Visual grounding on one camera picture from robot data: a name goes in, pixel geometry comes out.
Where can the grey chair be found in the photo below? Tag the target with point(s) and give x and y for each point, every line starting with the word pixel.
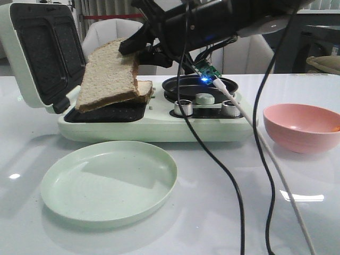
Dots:
pixel 101 44
pixel 248 55

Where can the beige sofa cushion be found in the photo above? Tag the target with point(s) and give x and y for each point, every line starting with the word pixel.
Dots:
pixel 328 64

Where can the light green plate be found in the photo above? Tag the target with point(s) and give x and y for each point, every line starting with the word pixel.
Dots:
pixel 111 183

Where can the right grey chair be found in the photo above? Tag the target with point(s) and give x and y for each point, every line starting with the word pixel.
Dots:
pixel 248 55

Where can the bread slice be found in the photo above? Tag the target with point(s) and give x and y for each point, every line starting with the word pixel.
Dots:
pixel 109 77
pixel 145 89

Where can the left silver knob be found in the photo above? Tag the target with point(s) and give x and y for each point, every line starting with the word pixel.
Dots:
pixel 183 107

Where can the green circuit board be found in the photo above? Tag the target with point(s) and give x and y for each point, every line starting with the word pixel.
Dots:
pixel 206 71

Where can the green breakfast maker lid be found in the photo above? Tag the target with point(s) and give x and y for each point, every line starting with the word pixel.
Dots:
pixel 43 48

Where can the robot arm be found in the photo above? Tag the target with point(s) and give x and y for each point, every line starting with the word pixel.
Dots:
pixel 229 20

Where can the pink bowl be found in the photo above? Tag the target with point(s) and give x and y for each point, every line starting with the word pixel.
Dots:
pixel 300 128

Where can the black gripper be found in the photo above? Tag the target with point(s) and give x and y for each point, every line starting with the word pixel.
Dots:
pixel 166 36

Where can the green breakfast maker base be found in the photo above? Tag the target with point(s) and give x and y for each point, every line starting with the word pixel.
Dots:
pixel 155 121

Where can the silver knob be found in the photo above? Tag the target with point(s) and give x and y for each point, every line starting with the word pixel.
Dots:
pixel 228 109
pixel 183 107

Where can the right silver knob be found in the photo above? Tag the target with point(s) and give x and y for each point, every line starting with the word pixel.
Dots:
pixel 228 109

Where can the left grey chair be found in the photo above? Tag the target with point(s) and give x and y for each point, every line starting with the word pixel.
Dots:
pixel 101 44

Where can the orange shrimp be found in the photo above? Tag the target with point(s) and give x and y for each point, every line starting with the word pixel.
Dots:
pixel 336 129

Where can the red barrier belt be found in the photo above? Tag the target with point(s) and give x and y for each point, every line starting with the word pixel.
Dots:
pixel 106 17

